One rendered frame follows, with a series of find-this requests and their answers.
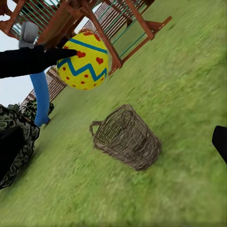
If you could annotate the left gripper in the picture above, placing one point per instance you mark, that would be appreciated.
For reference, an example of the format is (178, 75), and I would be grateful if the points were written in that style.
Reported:
(30, 61)

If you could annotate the tree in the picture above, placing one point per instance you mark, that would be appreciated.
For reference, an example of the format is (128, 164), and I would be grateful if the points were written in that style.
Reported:
(62, 42)

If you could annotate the wicker basket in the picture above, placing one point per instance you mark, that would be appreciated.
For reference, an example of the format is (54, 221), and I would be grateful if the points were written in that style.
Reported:
(135, 145)

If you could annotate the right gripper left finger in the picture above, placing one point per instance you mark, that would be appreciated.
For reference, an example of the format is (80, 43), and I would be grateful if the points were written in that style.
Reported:
(11, 142)

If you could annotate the easter egg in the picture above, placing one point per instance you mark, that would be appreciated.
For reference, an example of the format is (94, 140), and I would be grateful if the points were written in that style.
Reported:
(87, 69)

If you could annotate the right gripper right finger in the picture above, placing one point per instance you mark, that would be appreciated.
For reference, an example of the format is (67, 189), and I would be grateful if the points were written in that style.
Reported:
(219, 140)

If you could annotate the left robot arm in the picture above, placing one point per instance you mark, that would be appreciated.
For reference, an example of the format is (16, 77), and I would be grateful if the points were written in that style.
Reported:
(30, 58)

